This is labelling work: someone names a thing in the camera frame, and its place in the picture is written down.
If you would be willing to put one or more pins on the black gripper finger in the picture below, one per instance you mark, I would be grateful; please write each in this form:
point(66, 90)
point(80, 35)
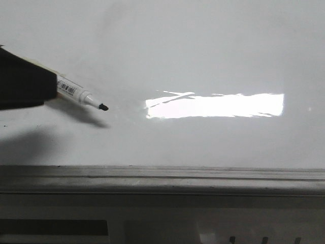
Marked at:
point(24, 84)

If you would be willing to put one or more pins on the white whiteboard marker black tip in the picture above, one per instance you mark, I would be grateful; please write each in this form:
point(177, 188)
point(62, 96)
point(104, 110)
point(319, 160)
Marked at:
point(78, 94)

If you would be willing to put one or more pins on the white glossy whiteboard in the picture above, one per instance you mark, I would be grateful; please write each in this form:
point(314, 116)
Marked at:
point(187, 83)

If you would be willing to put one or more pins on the grey aluminium whiteboard frame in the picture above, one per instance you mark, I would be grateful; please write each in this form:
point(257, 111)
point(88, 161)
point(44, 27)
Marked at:
point(161, 180)

